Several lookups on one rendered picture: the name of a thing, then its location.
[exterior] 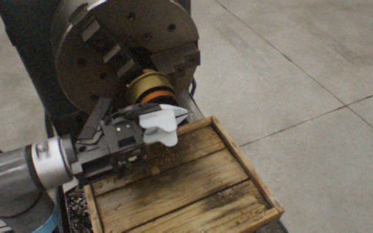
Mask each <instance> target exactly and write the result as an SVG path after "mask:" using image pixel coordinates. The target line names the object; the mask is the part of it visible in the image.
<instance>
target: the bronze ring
mask: <svg viewBox="0 0 373 233"><path fill-rule="evenodd" d="M143 71H144V74H142V75H140V76H138V77H137V78H136V79H135V80H133V81H132V82H131V83H130V85H129V86H128V88H127V90H126V93H125V96H126V99H127V101H128V103H129V104H130V105H135V104H139V103H157V104H159V105H174V106H178V101H177V99H176V97H175V92H174V90H173V88H172V83H171V80H170V78H168V76H166V74H165V73H162V72H156V71H154V70H152V69H143Z"/></svg>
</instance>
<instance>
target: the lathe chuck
mask: <svg viewBox="0 0 373 233"><path fill-rule="evenodd" d="M85 6H87V7H86V8H87V9H88V11H89V12H90V13H91V14H92V15H93V16H95V17H96V18H97V20H98V21H100V22H101V23H102V24H103V25H105V26H106V27H107V29H109V30H110V31H111V32H112V33H113V34H114V35H115V36H116V37H117V38H118V39H119V40H120V41H121V42H123V44H124V45H126V46H128V48H132V47H137V46H140V47H142V50H141V52H140V54H139V55H138V57H136V58H137V60H138V62H139V65H140V66H141V67H142V69H151V67H150V65H149V63H148V59H147V53H146V49H148V50H150V51H151V52H152V53H156V52H160V51H163V50H165V49H169V48H172V47H175V46H178V45H181V44H186V43H189V42H193V41H197V40H199V39H200V36H199V33H198V29H197V27H196V26H195V22H194V21H193V20H192V17H191V16H190V14H189V13H188V12H187V11H186V10H185V9H184V8H183V7H182V6H181V5H180V4H179V3H178V2H177V1H176V0H69V1H68V2H67V3H66V4H65V6H64V7H63V9H62V10H61V11H60V13H59V14H58V16H57V20H56V22H55V26H54V29H53V33H52V51H53V59H54V62H55V68H56V72H57V77H58V80H59V83H60V87H61V88H62V90H63V93H64V94H65V95H66V96H67V97H68V98H69V101H70V102H71V103H72V104H73V105H75V106H76V107H77V108H79V109H80V110H81V111H84V112H85V113H87V114H89V115H90V114H91V112H92V111H93V109H94V107H95V106H96V104H97V103H98V101H99V99H100V97H104V98H111V99H113V101H114V100H115V98H116V94H117V92H118V90H119V87H120V84H121V79H120V78H119V77H118V76H117V74H116V71H115V70H114V69H112V68H111V67H110V66H109V65H107V64H106V63H105V61H104V58H103V57H102V56H101V55H99V54H98V53H97V52H95V51H94V49H92V48H91V47H90V46H88V45H87V44H85V43H84V39H83V37H82V34H81V32H80V31H79V30H78V29H77V28H75V27H74V25H73V23H72V22H71V21H72V19H73V18H74V17H75V16H76V15H77V14H78V13H79V12H80V11H81V10H82V9H83V8H84V7H85ZM196 68H197V66H195V67H192V68H191V69H186V77H182V78H178V79H177V86H175V87H172V88H173V90H174V92H175V97H176V98H177V97H178V95H179V94H180V93H181V92H182V91H183V90H184V89H185V88H186V87H187V86H188V84H189V82H190V81H191V79H192V77H193V75H194V73H195V70H196Z"/></svg>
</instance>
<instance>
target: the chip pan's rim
mask: <svg viewBox="0 0 373 233"><path fill-rule="evenodd" d="M189 96H190V97H191V99H192V101H193V103H194V104H195V105H196V106H197V104H196V102H195V100H194V99H193V97H192V94H191V93H190V91H189ZM197 108H198V110H199V111H201V110H200V109H199V107H198V106H197ZM43 113H44V126H45V129H46V134H47V139H51V138H53V137H55V135H54V131H53V126H52V123H51V121H50V119H49V115H48V114H47V112H46V111H45V108H44V107H43ZM201 113H202V112H201ZM202 115H203V114H202ZM203 117H204V118H205V116H204V115H203ZM54 190H55V200H56V207H57V209H58V211H59V214H60V217H59V221H58V226H59V233H71V230H70V225H69V218H68V212H67V208H66V201H65V196H64V192H63V185H60V186H59V187H55V188H54ZM277 223H278V225H279V226H280V227H281V228H282V230H283V232H284V233H289V231H288V229H287V227H286V226H285V225H284V224H283V222H282V221H281V220H280V219H278V220H277Z"/></svg>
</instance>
